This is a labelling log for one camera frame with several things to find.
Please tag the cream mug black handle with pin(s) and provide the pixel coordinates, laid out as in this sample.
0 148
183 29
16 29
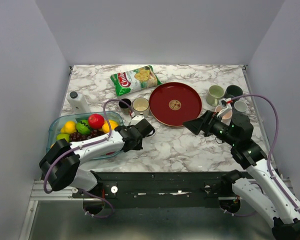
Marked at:
141 106

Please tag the brown striped stoneware mug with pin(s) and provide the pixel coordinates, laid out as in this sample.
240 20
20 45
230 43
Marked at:
125 106

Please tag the dark teal mug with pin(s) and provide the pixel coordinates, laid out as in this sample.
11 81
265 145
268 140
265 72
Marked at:
233 91

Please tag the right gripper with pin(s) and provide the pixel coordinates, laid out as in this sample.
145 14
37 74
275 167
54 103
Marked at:
204 122

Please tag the red dragon fruit toy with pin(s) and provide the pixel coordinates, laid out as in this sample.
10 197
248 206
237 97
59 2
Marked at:
110 153

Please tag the yellow lemon toy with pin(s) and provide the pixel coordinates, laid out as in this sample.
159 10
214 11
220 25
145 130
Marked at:
69 128
107 127

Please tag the pink mug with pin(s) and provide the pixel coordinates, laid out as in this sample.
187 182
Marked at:
226 119

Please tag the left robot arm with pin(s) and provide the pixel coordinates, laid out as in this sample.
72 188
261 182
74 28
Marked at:
61 164

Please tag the dark grape bunch toy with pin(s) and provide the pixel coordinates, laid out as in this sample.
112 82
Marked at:
77 137

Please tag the white bottle black cap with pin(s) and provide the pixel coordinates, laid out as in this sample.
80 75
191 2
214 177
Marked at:
78 102

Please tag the grey-blue textured mug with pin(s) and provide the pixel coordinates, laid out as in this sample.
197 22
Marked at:
240 107

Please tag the green lime toy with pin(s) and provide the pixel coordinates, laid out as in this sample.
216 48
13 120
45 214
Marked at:
63 136

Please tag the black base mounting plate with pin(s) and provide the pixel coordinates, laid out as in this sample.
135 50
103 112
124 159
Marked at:
126 190

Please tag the red apple toy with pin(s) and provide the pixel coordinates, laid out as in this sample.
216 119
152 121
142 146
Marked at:
96 121

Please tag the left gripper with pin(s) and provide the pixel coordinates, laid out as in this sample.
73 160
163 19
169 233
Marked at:
139 146

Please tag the green chips bag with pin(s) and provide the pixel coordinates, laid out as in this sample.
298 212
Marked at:
134 80

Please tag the round red lacquer tray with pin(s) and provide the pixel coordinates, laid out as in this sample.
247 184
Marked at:
174 103

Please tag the aluminium frame rail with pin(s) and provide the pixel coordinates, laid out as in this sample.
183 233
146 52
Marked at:
72 193

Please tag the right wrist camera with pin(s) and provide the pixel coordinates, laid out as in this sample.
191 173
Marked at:
224 107

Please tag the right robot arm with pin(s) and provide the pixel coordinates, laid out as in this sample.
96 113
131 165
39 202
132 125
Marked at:
274 201

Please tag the light green mug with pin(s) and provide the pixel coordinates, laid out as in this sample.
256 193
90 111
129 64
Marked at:
214 94

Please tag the clear blue fruit container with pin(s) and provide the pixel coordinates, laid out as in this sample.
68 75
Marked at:
55 127

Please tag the green avocado toy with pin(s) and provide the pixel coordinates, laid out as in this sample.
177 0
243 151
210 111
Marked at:
83 127

